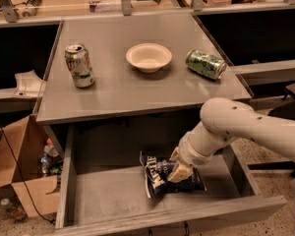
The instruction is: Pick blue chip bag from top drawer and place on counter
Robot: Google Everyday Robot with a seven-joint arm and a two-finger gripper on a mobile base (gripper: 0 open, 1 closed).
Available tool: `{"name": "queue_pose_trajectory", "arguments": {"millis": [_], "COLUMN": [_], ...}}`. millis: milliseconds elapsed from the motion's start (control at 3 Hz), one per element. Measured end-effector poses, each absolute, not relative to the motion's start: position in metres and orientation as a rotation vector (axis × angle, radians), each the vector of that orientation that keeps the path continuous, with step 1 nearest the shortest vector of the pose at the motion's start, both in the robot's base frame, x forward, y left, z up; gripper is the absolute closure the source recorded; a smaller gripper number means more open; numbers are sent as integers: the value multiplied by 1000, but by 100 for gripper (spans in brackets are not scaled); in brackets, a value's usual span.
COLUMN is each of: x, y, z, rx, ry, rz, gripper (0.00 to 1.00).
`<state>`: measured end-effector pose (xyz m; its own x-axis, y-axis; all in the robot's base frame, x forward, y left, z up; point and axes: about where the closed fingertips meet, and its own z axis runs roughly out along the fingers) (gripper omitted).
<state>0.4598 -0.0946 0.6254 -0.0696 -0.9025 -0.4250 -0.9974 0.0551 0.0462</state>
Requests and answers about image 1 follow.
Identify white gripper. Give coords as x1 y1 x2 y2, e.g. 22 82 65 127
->
167 132 213 183

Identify blue chip bag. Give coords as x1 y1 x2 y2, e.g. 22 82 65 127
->
140 151 207 199

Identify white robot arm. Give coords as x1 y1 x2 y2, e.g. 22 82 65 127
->
168 97 295 183

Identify grey open drawer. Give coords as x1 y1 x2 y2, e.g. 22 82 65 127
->
56 110 286 236

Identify grey counter cabinet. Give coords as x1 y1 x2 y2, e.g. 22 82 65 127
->
33 13 254 126

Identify green soda can lying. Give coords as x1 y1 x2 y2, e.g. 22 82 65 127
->
186 49 227 81

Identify white paper bowl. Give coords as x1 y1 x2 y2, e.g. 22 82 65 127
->
126 43 172 73

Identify plastic bottles in box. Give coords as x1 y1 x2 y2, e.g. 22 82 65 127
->
40 139 63 177

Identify upright white soda can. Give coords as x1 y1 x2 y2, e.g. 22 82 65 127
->
65 43 94 89

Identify cardboard box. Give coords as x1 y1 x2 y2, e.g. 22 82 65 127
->
0 115 59 217

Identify black cable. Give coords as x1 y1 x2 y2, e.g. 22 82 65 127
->
0 105 56 225

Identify grey metal bracket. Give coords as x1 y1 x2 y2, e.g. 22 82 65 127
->
13 71 46 98

